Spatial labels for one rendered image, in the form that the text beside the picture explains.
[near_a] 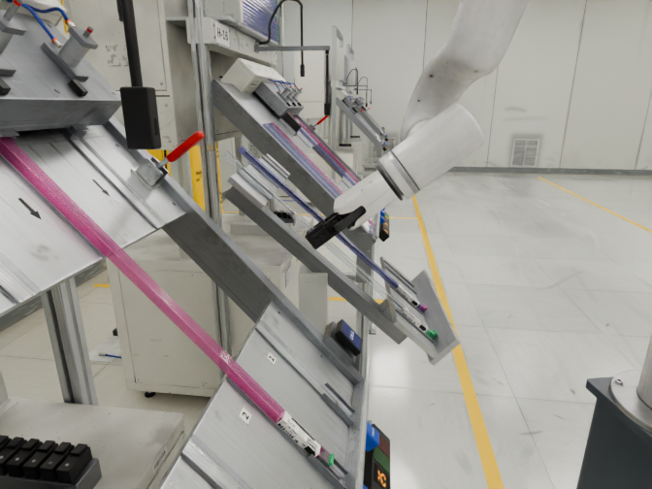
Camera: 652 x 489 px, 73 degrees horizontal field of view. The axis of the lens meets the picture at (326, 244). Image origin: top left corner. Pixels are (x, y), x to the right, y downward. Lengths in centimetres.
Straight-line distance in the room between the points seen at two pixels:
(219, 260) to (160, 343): 116
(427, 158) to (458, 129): 6
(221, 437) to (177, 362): 136
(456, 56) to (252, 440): 58
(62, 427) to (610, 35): 857
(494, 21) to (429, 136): 18
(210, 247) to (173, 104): 90
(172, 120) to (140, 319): 75
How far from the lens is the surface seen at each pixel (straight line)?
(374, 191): 71
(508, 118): 826
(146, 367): 189
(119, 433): 87
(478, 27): 71
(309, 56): 500
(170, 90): 152
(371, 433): 67
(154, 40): 154
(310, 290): 91
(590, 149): 873
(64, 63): 62
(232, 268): 67
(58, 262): 47
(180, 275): 164
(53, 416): 96
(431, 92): 81
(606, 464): 92
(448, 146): 73
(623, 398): 85
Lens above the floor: 114
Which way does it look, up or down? 18 degrees down
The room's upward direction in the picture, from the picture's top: straight up
